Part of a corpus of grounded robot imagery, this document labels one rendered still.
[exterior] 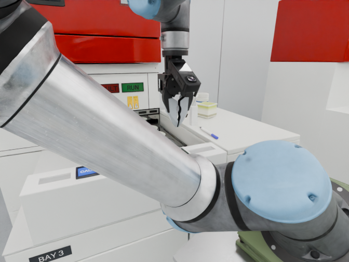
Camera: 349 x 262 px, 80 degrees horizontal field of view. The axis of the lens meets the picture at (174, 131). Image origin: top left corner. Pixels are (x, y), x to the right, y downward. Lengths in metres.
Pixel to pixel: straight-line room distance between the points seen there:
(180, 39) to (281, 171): 0.39
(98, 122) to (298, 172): 0.25
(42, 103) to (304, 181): 0.29
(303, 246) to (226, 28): 3.03
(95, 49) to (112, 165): 0.86
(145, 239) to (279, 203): 0.49
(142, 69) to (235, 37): 2.37
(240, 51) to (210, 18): 0.68
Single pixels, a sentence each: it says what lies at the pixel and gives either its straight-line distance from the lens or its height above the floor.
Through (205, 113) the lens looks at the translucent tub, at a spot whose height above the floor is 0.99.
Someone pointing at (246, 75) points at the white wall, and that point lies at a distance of 3.54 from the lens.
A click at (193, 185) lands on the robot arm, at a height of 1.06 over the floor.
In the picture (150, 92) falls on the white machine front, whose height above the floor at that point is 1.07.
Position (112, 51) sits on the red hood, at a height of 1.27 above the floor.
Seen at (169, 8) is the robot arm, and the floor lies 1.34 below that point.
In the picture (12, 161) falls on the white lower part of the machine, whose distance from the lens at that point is 1.24.
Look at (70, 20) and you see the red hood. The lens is 1.06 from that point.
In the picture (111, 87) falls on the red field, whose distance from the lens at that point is 1.12.
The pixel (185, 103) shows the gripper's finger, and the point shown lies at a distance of 0.59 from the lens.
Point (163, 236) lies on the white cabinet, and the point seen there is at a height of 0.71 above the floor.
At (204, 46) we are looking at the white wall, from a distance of 3.06.
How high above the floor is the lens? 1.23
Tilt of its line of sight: 19 degrees down
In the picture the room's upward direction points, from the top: straight up
